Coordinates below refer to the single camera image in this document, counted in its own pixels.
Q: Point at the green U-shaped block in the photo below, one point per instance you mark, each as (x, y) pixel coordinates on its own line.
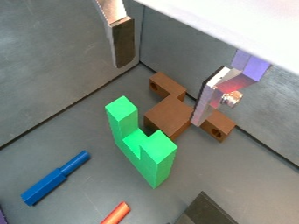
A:
(151, 153)

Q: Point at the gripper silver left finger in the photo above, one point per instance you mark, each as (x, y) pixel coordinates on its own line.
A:
(120, 30)

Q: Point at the purple block behind finger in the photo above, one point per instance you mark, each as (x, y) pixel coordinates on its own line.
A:
(250, 65)

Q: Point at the brown stepped block with holes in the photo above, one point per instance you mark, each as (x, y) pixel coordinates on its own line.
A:
(170, 115)

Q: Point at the orange-red cylinder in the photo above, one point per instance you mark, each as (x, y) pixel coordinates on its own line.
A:
(118, 214)

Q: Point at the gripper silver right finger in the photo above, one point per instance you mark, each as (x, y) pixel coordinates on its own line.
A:
(219, 90)

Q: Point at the blue stepped peg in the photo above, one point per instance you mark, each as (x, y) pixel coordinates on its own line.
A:
(54, 179)

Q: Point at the purple object at edge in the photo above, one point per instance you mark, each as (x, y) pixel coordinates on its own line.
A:
(3, 221)

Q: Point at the black metal bracket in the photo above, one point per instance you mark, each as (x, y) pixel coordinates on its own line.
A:
(203, 211)

